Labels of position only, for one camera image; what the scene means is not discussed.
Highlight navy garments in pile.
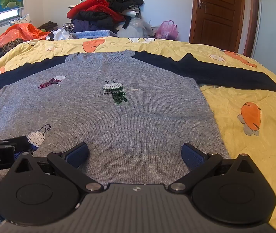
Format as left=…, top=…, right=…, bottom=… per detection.
left=71, top=11, right=119, bottom=32

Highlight light blue towel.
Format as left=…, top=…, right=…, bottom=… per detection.
left=71, top=30, right=117, bottom=39

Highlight clear plastic bag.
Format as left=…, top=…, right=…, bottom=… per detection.
left=116, top=17, right=154, bottom=38

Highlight brown wooden door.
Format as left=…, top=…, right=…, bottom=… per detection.
left=189, top=0, right=245, bottom=52

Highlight orange plastic bag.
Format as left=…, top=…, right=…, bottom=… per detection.
left=0, top=23, right=50, bottom=47

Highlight yellow floral bed quilt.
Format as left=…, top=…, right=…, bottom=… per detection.
left=0, top=37, right=276, bottom=229

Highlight grey navy knit sweater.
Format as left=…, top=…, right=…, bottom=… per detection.
left=0, top=50, right=276, bottom=233

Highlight white crumpled cloth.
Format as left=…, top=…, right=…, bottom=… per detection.
left=46, top=29, right=73, bottom=41

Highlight red garment on pile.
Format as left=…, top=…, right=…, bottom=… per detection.
left=67, top=0, right=125, bottom=23

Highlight floral pillow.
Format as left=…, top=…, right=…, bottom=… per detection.
left=9, top=14, right=32, bottom=26

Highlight pink plastic bag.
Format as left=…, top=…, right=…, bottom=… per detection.
left=155, top=20, right=179, bottom=41

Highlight window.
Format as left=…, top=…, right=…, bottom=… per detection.
left=0, top=7, right=24, bottom=27

